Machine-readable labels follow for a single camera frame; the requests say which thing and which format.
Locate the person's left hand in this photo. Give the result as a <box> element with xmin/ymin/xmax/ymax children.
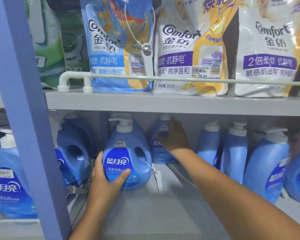
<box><xmin>90</xmin><ymin>151</ymin><xmax>132</xmax><ymax>206</ymax></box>

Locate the person's right hand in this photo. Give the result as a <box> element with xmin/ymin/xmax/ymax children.
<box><xmin>155</xmin><ymin>118</ymin><xmax>190</xmax><ymax>155</ymax></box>

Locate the blue detergent jug with pump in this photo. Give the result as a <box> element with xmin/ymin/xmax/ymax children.
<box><xmin>102</xmin><ymin>117</ymin><xmax>153</xmax><ymax>191</ymax></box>

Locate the person's left forearm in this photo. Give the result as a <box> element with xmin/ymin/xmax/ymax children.
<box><xmin>69</xmin><ymin>195</ymin><xmax>118</xmax><ymax>240</ymax></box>

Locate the person's right forearm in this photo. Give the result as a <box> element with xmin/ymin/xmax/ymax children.
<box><xmin>170</xmin><ymin>148</ymin><xmax>300</xmax><ymax>240</ymax></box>

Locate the grey metal shelf board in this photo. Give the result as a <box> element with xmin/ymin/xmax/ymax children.
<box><xmin>65</xmin><ymin>162</ymin><xmax>300</xmax><ymax>240</ymax></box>
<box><xmin>45</xmin><ymin>88</ymin><xmax>300</xmax><ymax>117</ymax></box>

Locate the white and yellow softener pouch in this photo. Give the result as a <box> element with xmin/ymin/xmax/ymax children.
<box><xmin>152</xmin><ymin>0</ymin><xmax>240</xmax><ymax>97</ymax></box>

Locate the blue fabric softener pouch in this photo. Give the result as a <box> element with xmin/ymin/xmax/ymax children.
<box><xmin>80</xmin><ymin>0</ymin><xmax>155</xmax><ymax>92</ymax></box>

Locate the row of blue detergent bottles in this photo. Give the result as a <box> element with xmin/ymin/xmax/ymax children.
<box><xmin>0</xmin><ymin>113</ymin><xmax>300</xmax><ymax>220</ymax></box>

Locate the white softener pouch purple label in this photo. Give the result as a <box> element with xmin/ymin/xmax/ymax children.
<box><xmin>234</xmin><ymin>0</ymin><xmax>300</xmax><ymax>98</ymax></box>

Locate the dark green refill pouch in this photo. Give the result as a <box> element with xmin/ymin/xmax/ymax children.
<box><xmin>57</xmin><ymin>10</ymin><xmax>90</xmax><ymax>86</ymax></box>

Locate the light green refill pouch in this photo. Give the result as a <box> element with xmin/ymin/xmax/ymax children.
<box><xmin>24</xmin><ymin>0</ymin><xmax>67</xmax><ymax>88</ymax></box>

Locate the white tag on wire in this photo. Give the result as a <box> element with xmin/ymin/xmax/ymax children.
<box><xmin>151</xmin><ymin>163</ymin><xmax>163</xmax><ymax>192</ymax></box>

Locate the white shelf guard rail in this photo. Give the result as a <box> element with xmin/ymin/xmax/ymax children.
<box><xmin>57</xmin><ymin>71</ymin><xmax>300</xmax><ymax>94</ymax></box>

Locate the blue shelf upright post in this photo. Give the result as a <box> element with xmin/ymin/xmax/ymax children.
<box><xmin>0</xmin><ymin>0</ymin><xmax>73</xmax><ymax>240</ymax></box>

